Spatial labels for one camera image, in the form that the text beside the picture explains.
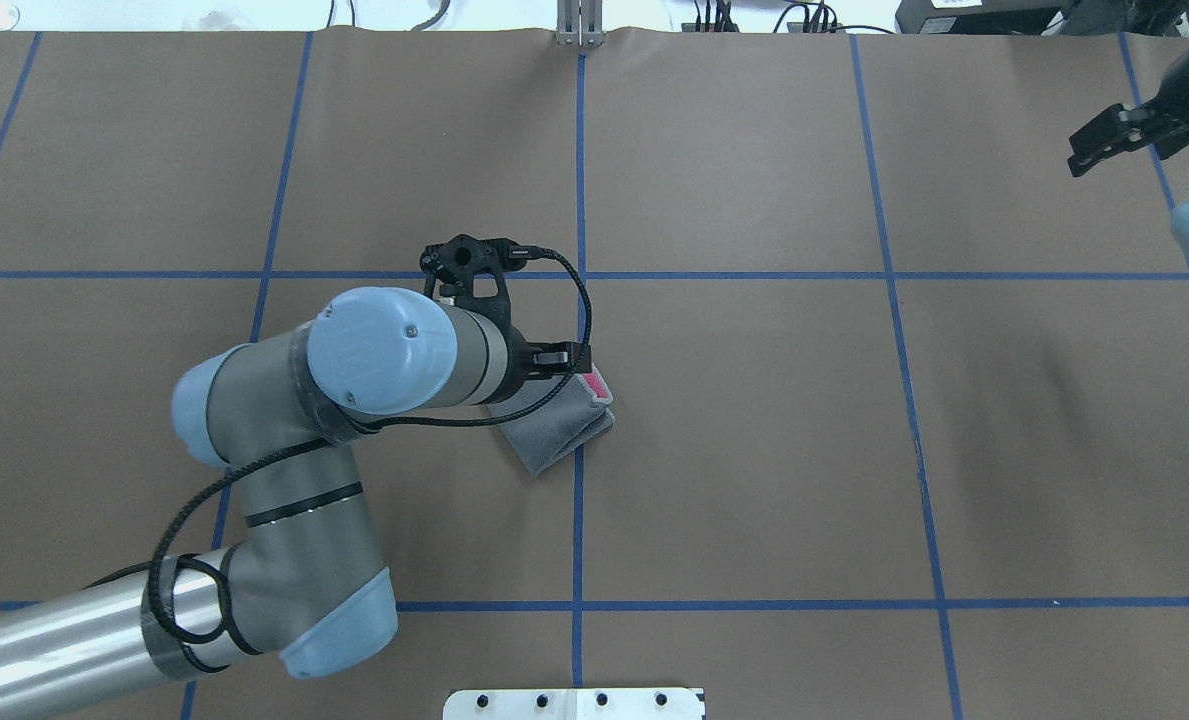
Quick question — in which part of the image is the blue tape line crosswise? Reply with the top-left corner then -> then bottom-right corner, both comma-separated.
0,270 -> 1189,282

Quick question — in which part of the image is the white metal base plate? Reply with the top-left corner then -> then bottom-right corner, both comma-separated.
442,687 -> 707,719

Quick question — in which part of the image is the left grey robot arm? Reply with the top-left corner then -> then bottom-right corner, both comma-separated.
0,286 -> 591,719

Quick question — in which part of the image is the grey metal bracket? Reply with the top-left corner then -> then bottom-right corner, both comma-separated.
556,0 -> 606,49

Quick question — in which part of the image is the pink and grey towel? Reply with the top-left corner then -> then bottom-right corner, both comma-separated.
497,365 -> 614,476

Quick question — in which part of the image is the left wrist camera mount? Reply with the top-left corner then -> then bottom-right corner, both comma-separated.
419,234 -> 547,334

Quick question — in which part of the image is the blue tape line lengthwise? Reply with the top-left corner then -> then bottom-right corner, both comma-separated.
570,53 -> 589,688

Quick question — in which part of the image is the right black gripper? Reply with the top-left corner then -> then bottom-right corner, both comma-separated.
1068,51 -> 1189,178

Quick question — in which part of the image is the brown table cover sheet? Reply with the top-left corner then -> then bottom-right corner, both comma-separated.
0,27 -> 1189,719

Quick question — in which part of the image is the black equipment box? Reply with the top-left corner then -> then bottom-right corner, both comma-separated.
894,1 -> 1189,37

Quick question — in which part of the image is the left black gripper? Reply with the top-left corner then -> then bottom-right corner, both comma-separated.
502,327 -> 593,400

